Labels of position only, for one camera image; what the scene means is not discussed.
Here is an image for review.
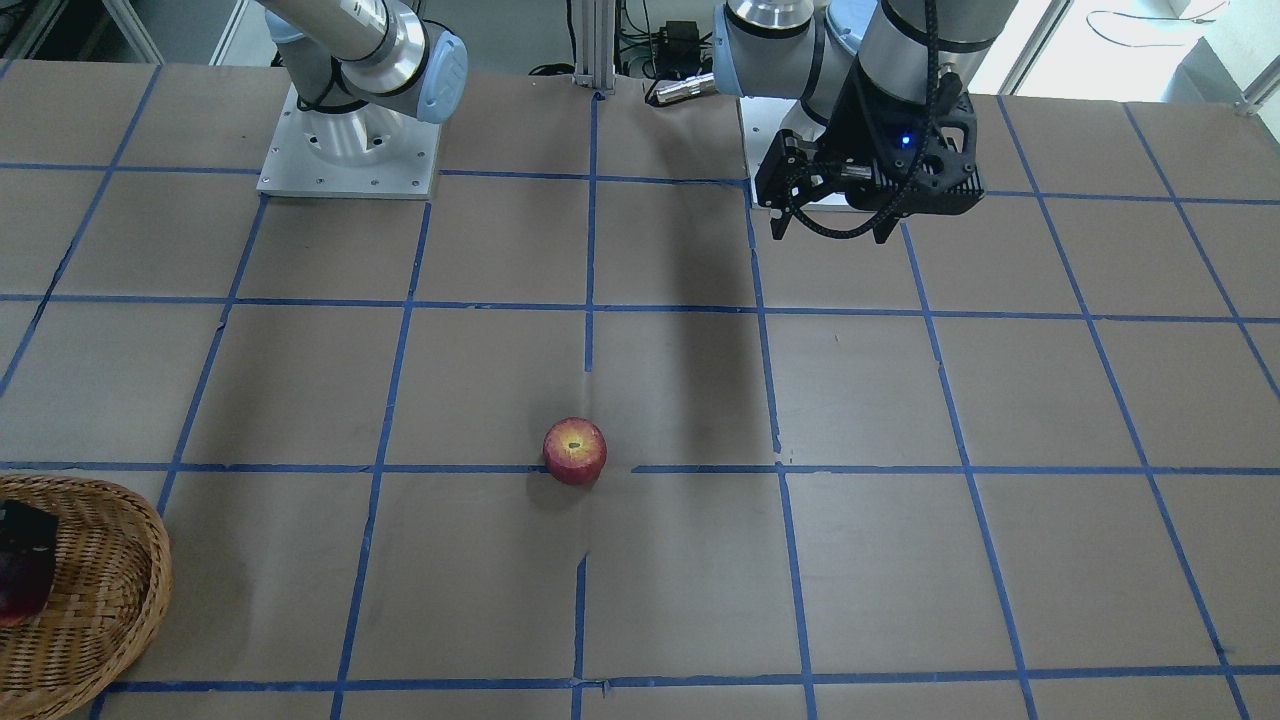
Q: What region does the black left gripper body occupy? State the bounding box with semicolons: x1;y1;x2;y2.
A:
812;61;957;215

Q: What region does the red yellow apple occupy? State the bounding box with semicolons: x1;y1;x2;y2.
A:
541;416;608;486

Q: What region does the dark red apple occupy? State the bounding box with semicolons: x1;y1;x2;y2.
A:
1;498;59;628

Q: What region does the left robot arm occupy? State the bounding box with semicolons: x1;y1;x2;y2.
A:
646;1;1016;243

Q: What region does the woven wicker basket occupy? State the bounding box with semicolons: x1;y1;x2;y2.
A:
1;473;174;719

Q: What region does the black power adapter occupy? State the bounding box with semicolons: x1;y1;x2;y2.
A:
653;20;701;79

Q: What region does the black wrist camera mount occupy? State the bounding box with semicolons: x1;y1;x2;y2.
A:
899;67;984;217

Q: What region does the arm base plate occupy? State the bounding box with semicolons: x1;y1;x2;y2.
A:
739;97;876;220
257;87;442;201

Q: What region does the aluminium frame post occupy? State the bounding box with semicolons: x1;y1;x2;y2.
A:
567;1;620;99

